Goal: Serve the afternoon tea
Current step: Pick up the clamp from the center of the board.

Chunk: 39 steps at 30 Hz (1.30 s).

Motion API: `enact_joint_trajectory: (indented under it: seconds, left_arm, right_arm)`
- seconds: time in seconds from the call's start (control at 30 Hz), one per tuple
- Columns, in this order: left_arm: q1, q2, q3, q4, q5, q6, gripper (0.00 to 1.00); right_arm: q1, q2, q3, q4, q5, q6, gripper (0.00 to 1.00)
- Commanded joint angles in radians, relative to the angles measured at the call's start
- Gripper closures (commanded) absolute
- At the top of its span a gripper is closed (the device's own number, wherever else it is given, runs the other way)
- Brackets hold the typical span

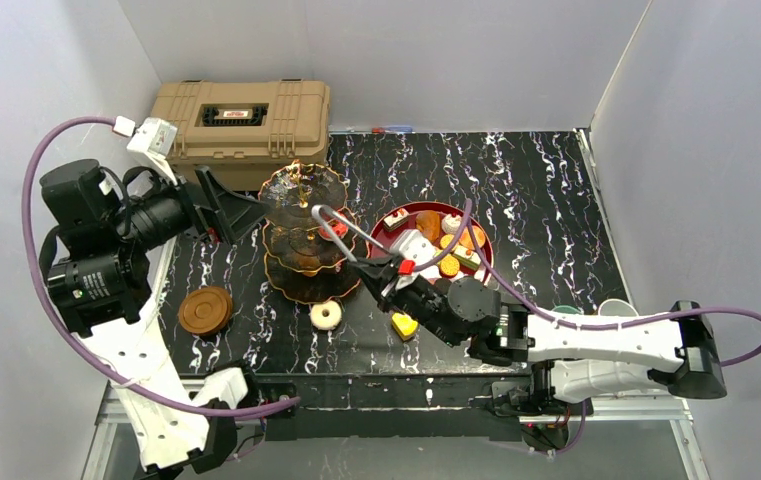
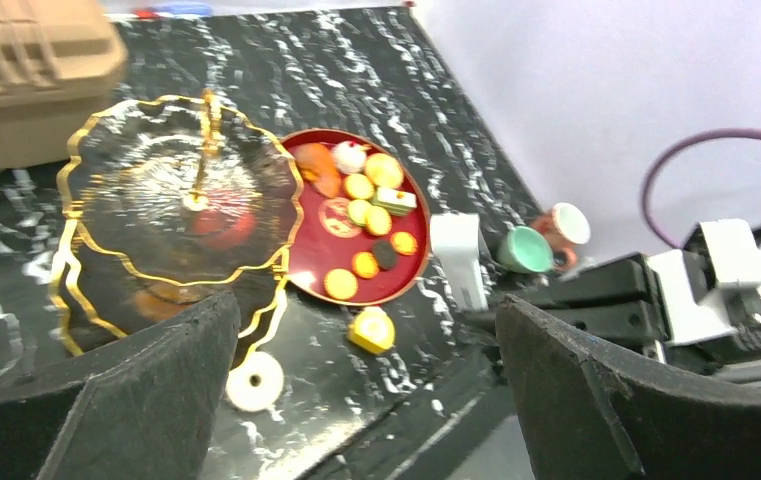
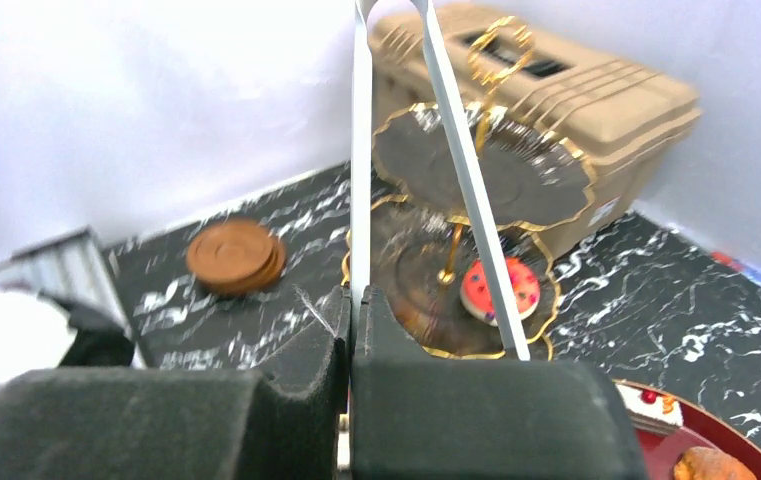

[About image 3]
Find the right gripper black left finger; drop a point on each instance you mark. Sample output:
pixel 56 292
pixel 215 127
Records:
pixel 292 426

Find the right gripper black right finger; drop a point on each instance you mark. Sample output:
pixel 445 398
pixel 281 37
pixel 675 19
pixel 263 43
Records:
pixel 417 416

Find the three tier glass stand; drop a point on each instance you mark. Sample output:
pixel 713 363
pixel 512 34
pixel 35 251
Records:
pixel 448 196

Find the dark red round tray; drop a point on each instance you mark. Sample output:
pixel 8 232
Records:
pixel 700 429

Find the tan plastic toolbox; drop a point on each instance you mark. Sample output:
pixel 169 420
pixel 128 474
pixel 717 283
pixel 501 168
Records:
pixel 624 116

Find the brown round wooden coaster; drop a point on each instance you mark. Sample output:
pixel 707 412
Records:
pixel 236 257

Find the strawberry white cake slice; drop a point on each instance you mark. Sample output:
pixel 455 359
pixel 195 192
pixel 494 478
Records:
pixel 651 411

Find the golden croissant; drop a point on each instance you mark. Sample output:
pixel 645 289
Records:
pixel 703 463

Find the aluminium frame rail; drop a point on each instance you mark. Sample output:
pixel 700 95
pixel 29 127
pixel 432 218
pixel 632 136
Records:
pixel 70 265

